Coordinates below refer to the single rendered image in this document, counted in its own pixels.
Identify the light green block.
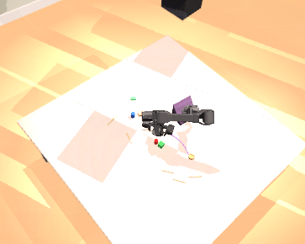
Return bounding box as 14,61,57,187
158,141,165,149

